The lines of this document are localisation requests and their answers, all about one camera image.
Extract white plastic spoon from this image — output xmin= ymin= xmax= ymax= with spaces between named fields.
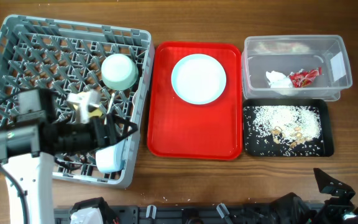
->
xmin=104 ymin=91 xmax=116 ymax=124

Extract light blue small bowl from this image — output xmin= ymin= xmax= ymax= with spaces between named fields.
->
xmin=95 ymin=140 xmax=125 ymax=174

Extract green plastic bowl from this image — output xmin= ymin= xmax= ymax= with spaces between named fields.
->
xmin=101 ymin=54 xmax=139 ymax=90

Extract light blue plate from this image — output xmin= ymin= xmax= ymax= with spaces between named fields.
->
xmin=171 ymin=54 xmax=227 ymax=105

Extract yellow plastic cup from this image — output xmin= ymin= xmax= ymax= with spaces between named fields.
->
xmin=88 ymin=108 xmax=103 ymax=118

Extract white plastic fork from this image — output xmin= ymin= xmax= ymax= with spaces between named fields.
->
xmin=132 ymin=90 xmax=139 ymax=119

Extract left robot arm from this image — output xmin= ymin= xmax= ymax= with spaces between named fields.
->
xmin=0 ymin=88 xmax=138 ymax=223

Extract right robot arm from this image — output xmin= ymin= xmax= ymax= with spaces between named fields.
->
xmin=270 ymin=168 xmax=358 ymax=224

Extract black food waste tray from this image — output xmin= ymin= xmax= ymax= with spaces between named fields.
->
xmin=243 ymin=98 xmax=334 ymax=157

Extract grey plastic dishwasher rack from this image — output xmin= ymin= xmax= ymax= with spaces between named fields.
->
xmin=0 ymin=14 xmax=155 ymax=189

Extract clear plastic waste bin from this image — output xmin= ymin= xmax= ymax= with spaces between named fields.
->
xmin=242 ymin=35 xmax=353 ymax=101

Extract red plastic serving tray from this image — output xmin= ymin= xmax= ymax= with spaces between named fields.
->
xmin=147 ymin=41 xmax=243 ymax=161

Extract pile of white rice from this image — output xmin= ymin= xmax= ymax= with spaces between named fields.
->
xmin=244 ymin=106 xmax=322 ymax=142

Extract peanut shells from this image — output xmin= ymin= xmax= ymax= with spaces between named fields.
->
xmin=270 ymin=126 xmax=313 ymax=149

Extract red snack wrapper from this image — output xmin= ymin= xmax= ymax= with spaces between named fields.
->
xmin=289 ymin=67 xmax=323 ymax=88

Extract crumpled white paper napkin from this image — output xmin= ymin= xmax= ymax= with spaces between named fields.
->
xmin=265 ymin=71 xmax=293 ymax=88

